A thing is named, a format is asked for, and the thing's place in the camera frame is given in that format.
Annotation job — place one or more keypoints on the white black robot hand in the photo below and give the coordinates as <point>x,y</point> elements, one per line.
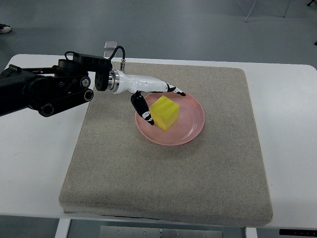
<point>136,84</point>

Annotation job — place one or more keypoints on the yellow foam block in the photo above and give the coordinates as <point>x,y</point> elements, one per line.
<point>164,112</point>

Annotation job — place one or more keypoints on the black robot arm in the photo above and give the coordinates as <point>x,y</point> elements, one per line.
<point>52,90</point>

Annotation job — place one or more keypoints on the pink plate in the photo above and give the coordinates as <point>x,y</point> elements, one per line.
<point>189,124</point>

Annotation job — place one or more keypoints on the clear plastic floor box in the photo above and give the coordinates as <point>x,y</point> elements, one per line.
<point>110,45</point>

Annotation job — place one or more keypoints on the black white shoe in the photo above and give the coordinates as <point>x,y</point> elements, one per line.
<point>5,28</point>

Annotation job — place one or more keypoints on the beige fabric cushion mat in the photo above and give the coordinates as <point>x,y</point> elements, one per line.
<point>218,178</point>

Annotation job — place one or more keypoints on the black label strip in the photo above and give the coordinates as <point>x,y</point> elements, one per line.
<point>294,232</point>

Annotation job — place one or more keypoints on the metal table frame crossbar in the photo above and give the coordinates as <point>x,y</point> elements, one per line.
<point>138,232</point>

